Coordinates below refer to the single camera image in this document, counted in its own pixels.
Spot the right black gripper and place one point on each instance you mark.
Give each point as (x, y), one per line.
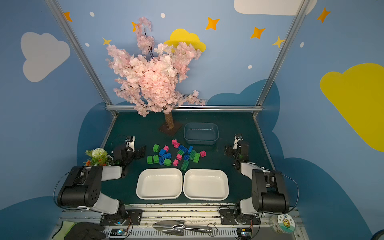
(233, 151)

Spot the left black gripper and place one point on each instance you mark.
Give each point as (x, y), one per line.
(137, 151)

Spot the green lego brick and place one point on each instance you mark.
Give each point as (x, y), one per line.
(150, 160)
(167, 162)
(156, 148)
(156, 159)

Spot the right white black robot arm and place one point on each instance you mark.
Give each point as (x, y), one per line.
(268, 191)

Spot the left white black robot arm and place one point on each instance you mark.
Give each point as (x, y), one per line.
(82, 187)

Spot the potted green plant white pot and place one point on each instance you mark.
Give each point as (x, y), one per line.
(98, 157)

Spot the left white tray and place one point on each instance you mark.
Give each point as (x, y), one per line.
(160, 184)

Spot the white tray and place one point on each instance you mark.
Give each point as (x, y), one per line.
(206, 185)
(160, 184)

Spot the long light green lego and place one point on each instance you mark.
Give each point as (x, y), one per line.
(196, 158)

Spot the dark green lego plate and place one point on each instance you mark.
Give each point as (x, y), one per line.
(192, 155)

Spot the right white tray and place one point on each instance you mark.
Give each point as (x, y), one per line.
(206, 185)

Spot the long blue lego brick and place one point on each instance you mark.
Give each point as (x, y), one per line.
(182, 148)

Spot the long dark green lego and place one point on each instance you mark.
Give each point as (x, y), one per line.
(185, 165)

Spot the pink blossom artificial tree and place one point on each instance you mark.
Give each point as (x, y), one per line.
(149, 80)

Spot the round sticker tape roll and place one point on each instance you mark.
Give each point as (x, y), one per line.
(282, 224)

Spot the silver metal trowel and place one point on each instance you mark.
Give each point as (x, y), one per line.
(178, 228)

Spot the black work glove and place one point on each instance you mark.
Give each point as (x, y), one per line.
(86, 231)

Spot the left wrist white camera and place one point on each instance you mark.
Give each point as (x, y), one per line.
(130, 143)

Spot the wrist white camera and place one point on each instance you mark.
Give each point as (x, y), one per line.
(130, 143)
(238, 137)

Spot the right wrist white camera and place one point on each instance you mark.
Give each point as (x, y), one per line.
(238, 137)

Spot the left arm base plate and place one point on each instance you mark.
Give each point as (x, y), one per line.
(131, 217)

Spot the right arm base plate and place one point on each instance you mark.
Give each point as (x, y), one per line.
(233, 217)

